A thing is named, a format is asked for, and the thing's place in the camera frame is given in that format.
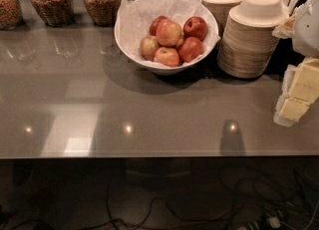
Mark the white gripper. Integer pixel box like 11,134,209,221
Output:
273,57,319,126

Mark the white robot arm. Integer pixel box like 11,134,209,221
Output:
272,0,319,126

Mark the red apple front right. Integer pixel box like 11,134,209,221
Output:
178,37,204,63

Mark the yellow-red apple front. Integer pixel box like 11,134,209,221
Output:
155,47,179,68

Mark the yellow-red apple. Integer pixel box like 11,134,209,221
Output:
155,47,179,68
140,36,160,61

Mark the large orange-red top apple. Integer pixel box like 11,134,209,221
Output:
156,19,182,47

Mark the white ceramic bowl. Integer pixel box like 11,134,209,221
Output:
114,0,220,77

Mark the yellow-red apple left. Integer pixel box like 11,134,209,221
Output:
140,36,160,61

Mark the red apple back left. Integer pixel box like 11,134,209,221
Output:
149,15,166,36

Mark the white power plug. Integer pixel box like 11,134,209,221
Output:
267,217,281,229

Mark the white tissue paper liner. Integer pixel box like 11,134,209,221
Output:
117,0,220,65

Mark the middle glass cereal jar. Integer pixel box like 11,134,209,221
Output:
30,0,74,27

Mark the left glass cereal jar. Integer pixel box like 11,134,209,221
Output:
0,0,23,30

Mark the black floor cable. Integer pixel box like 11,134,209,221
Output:
0,170,319,230

